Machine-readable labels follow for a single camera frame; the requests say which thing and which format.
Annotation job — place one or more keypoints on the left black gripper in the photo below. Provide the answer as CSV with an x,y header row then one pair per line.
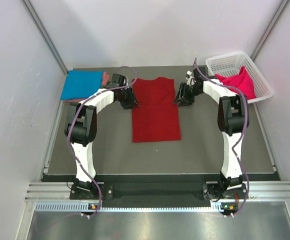
x,y
131,100

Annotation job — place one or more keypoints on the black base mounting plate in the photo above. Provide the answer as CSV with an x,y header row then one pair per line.
x,y
196,186

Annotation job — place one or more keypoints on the red t-shirt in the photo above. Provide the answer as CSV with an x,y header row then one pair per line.
x,y
157,117

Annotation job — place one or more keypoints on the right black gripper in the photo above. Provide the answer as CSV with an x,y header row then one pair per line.
x,y
182,96

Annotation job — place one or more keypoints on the aluminium frame rail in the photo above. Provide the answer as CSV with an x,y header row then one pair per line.
x,y
272,191

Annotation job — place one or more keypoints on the blue folded t-shirt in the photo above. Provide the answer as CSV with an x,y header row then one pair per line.
x,y
82,85

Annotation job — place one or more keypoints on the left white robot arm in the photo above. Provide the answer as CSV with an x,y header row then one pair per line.
x,y
81,130

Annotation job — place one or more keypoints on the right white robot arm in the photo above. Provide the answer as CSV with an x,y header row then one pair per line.
x,y
232,121

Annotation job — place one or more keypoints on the grey slotted cable duct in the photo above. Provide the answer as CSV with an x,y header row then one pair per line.
x,y
87,207

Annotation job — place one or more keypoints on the magenta t-shirt in basket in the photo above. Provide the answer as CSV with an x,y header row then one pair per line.
x,y
241,81

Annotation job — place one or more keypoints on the white plastic basket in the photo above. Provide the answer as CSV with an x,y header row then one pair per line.
x,y
230,64

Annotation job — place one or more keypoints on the salmon pink folded t-shirt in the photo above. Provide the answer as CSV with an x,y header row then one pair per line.
x,y
105,78

